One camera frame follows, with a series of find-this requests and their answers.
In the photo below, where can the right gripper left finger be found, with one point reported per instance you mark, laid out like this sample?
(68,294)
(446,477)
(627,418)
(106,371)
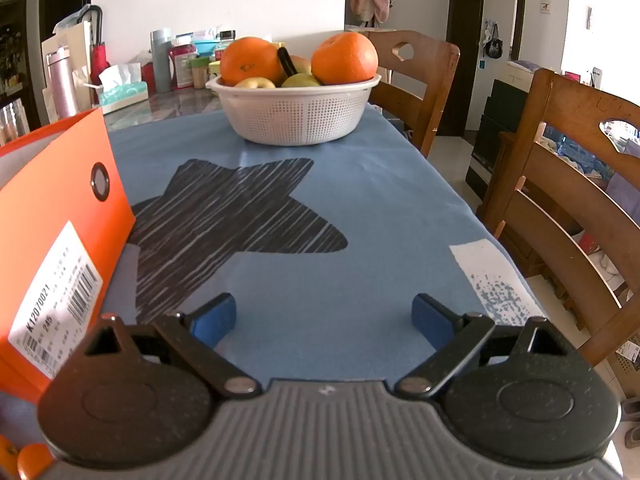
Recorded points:
(192,339)

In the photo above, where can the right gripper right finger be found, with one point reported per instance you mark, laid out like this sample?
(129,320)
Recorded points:
(456,339)

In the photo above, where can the blue patterned tablecloth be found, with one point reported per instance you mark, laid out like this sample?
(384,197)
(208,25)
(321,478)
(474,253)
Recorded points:
(323,248)

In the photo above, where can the orange cardboard box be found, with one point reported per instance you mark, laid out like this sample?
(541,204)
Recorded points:
(65,219)

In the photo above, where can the white plastic colander basket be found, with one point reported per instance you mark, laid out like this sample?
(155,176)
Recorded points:
(294,116)

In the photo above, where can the wooden chair near right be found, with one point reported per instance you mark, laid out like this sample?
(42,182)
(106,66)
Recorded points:
(579,112)

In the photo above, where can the wooden chair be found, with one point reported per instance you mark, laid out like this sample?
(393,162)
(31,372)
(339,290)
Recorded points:
(579,112)
(418,72)

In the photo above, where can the yellow apple in basket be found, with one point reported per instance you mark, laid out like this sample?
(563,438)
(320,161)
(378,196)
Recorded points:
(256,83)

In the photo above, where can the tissue box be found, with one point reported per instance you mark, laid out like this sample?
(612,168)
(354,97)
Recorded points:
(121,86)

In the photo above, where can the red lidded jar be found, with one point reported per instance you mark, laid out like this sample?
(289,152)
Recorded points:
(180,65)

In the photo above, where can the green pear in basket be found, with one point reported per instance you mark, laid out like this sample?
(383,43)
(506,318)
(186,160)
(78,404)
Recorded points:
(301,80)

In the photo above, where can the large orange left in basket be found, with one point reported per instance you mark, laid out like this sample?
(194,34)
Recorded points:
(251,57)

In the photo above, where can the large orange in basket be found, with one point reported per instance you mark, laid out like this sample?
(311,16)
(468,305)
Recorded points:
(251,57)
(345,58)

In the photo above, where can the wooden chair far right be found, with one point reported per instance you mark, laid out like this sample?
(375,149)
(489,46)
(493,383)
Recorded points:
(418,72)

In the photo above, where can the red umbrella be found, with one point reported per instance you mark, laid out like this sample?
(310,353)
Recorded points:
(93,14)

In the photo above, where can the grey tall cylinder bottle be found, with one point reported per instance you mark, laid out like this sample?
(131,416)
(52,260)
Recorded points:
(160,45)

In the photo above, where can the large orange right in basket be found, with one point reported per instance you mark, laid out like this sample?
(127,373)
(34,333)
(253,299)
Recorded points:
(345,58)

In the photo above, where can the pink thermos bottle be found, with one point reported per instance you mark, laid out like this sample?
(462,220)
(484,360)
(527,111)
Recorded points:
(61,82)

